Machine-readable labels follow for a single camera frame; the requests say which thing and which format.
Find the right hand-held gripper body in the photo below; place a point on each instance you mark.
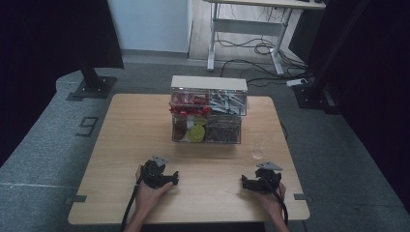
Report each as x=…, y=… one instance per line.
x=270, y=179

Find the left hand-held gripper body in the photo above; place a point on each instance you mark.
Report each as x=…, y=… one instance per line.
x=151, y=175

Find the clear glass cup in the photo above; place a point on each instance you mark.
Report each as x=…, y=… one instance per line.
x=258, y=151

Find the pile of dark packets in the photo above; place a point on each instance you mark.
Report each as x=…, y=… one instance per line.
x=223, y=132

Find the clear acrylic drawer organizer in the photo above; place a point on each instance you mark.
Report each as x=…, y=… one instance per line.
x=209, y=83

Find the person's left hand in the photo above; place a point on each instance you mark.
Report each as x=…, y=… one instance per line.
x=148, y=196

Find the person's right hand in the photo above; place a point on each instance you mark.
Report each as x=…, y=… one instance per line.
x=272, y=203

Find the grey tape strip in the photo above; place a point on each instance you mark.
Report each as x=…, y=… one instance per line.
x=76, y=198
x=303, y=197

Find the brown round capsule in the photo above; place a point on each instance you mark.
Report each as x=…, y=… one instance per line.
x=181, y=125
x=179, y=135

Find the large yellow-green round capsule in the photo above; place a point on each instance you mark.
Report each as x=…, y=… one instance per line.
x=196, y=133

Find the white round capsule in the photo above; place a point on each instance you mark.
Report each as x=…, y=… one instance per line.
x=190, y=124

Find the small yellow-green round capsule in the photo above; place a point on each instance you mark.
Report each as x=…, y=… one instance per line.
x=200, y=121

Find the pile of red packets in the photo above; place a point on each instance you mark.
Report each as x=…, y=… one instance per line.
x=190, y=108

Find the pile of grey packets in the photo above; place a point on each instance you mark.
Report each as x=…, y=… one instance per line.
x=227, y=103

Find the black tape digit marker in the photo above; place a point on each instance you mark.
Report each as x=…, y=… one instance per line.
x=87, y=126

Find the white power strip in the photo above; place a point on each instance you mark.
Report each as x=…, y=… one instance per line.
x=296, y=82

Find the black curtain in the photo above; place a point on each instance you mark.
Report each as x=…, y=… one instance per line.
x=380, y=96
x=38, y=64

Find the black box under desk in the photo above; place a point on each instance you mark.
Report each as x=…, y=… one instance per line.
x=303, y=35

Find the white-framed desk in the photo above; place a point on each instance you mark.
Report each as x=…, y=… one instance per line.
x=245, y=27

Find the black stand with base plate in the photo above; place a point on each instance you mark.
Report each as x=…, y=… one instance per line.
x=93, y=85
x=314, y=93

